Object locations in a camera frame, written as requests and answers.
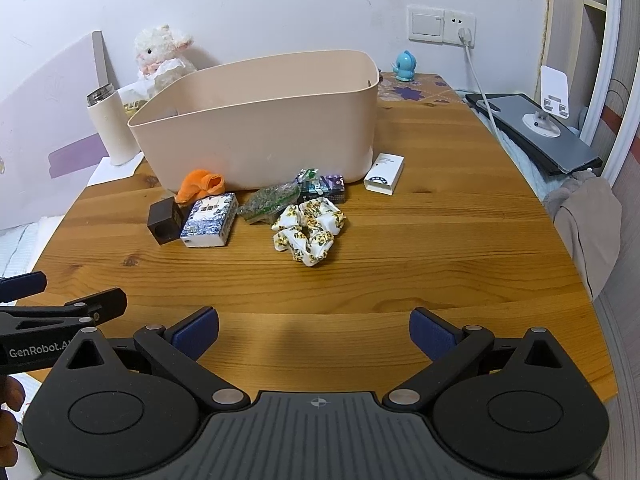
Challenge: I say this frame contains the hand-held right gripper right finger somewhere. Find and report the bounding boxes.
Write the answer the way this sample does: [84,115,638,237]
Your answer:
[384,308,583,415]

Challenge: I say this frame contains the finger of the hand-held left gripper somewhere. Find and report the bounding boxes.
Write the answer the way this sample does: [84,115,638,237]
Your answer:
[0,287,128,333]
[0,271,48,304]

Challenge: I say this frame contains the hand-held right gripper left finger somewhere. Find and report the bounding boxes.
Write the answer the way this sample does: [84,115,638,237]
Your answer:
[49,306,251,415]

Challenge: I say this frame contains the dark brown block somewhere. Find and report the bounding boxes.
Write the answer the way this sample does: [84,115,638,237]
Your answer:
[147,197,187,246]

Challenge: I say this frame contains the blue white tissue pack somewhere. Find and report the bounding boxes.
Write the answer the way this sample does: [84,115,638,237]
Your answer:
[180,192,238,249]

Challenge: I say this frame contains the clear green plastic packet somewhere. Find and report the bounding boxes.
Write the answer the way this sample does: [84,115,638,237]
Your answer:
[237,183,301,224]

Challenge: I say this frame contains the orange cloth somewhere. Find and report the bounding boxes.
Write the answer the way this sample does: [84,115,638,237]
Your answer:
[175,169,226,205]

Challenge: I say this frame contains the white floral scrunchie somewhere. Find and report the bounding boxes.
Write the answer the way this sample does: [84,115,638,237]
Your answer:
[271,198,347,266]

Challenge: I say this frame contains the small white box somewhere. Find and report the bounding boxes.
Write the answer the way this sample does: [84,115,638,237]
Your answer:
[363,152,406,196]

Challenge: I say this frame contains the dark patterned card box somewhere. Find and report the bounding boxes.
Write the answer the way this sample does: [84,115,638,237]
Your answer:
[300,175,346,205]

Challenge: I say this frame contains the beige plastic storage bin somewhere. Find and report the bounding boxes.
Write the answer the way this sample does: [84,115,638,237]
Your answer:
[127,50,381,192]

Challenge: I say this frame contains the person's left hand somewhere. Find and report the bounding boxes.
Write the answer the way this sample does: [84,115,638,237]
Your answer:
[0,376,27,453]

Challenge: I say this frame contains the light blue ribbed bedding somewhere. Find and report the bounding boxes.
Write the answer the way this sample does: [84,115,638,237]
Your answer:
[0,217,63,306]

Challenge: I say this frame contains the white paper napkin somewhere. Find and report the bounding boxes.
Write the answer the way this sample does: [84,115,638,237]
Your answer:
[85,155,146,188]

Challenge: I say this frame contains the white thermos bottle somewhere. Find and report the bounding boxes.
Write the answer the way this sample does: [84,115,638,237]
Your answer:
[85,86,137,167]

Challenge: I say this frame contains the beige garment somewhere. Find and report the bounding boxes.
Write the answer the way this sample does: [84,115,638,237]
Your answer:
[545,170,623,301]

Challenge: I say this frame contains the light blue cloth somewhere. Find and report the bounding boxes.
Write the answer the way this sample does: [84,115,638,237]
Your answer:
[475,110,558,203]

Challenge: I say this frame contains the yellow tissue box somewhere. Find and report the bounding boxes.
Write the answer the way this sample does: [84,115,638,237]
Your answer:
[117,80,156,113]

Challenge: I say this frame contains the grey laptop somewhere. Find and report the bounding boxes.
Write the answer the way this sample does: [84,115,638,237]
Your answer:
[465,92,603,177]

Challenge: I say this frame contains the floral table mat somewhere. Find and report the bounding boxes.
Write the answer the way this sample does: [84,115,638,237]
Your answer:
[375,72,466,106]

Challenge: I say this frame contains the white plush sheep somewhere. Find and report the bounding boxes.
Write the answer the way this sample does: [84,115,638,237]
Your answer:
[133,25,198,96]

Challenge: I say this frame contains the blue bird figurine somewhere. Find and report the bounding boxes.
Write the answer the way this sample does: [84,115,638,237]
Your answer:
[391,50,418,83]

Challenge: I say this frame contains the white phone stand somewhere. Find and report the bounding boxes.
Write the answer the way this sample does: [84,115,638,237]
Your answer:
[522,65,571,141]

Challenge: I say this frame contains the white wardrobe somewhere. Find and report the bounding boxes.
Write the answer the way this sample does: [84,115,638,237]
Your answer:
[542,0,640,186]

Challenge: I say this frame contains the white power cable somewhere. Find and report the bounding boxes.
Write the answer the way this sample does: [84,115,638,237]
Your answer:
[457,27,506,141]

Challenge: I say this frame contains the white wall switch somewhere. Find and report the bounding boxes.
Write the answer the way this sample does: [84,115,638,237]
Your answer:
[406,5,445,42]

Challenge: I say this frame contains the white wall socket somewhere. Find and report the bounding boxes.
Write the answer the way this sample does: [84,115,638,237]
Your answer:
[444,9,477,46]

